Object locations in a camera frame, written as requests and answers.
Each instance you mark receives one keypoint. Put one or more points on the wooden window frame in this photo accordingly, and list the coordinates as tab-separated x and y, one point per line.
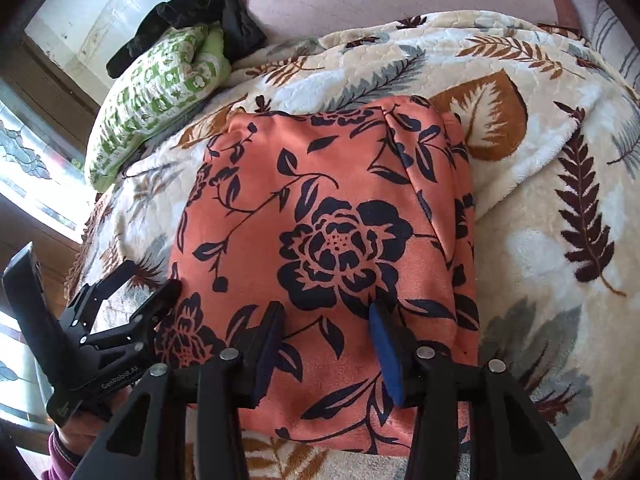
55	80

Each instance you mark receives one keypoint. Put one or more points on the leaf print fleece blanket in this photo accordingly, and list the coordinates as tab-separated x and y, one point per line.
525	235

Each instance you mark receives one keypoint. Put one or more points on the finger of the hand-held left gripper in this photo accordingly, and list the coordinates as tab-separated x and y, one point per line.
145	312
105	285

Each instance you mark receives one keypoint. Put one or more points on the green patterned pillow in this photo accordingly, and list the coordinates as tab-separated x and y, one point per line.
145	95

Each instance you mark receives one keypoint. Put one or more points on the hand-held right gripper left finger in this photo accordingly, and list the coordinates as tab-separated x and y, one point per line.
270	355

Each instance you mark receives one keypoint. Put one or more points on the person's left hand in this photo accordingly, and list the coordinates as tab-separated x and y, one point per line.
85	430

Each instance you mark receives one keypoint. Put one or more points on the black garment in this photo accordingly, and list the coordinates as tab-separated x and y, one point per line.
235	20

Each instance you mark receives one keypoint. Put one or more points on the stained glass window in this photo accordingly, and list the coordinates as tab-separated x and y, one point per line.
25	160

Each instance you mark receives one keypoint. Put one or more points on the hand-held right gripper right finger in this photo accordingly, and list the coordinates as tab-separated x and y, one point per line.
387	355

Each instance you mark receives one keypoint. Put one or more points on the person's left forearm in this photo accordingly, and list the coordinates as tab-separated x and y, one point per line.
60	462

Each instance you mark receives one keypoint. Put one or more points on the orange floral garment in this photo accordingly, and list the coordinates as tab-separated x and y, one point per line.
325	185

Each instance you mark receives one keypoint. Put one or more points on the brown quilted bedspread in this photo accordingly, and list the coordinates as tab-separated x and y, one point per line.
92	220

